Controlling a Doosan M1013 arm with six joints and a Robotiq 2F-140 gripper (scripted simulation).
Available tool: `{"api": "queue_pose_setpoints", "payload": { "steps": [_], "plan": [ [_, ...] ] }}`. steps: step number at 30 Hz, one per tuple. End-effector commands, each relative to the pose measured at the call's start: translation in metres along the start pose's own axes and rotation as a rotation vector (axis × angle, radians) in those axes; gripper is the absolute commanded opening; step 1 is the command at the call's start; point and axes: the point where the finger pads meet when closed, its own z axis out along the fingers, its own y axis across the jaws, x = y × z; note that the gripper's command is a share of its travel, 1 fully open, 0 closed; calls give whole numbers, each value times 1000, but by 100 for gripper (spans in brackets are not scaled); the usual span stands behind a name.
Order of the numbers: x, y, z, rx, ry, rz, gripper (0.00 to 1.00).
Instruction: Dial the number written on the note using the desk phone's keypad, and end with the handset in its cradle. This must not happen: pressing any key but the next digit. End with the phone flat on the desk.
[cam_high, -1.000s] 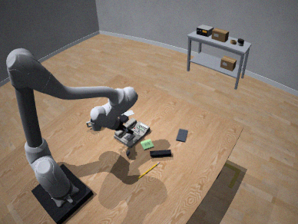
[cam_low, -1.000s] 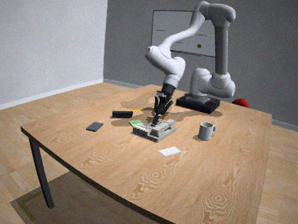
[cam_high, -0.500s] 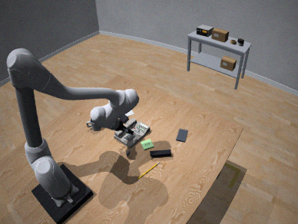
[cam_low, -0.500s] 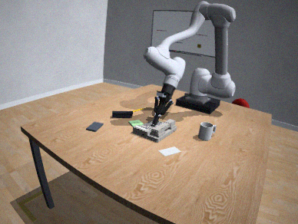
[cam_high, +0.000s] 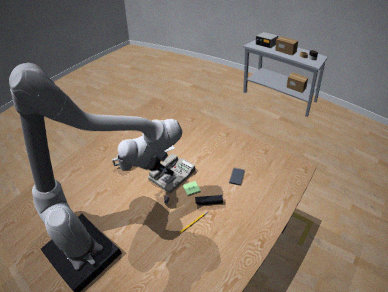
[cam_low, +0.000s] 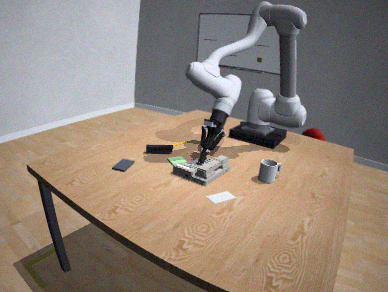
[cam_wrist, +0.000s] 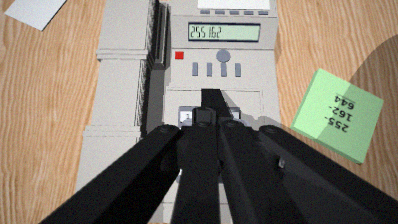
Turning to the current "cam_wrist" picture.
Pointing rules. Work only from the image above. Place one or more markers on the light green sticky note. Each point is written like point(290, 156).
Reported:
point(338, 116)

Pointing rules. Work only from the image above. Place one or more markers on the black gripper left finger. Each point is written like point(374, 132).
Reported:
point(130, 189)

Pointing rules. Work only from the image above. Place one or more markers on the grey telephone handset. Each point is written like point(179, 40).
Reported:
point(128, 45)

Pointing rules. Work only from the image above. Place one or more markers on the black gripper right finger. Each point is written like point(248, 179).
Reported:
point(323, 190)

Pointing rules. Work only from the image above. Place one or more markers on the white rectangular sheet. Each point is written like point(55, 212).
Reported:
point(35, 13)

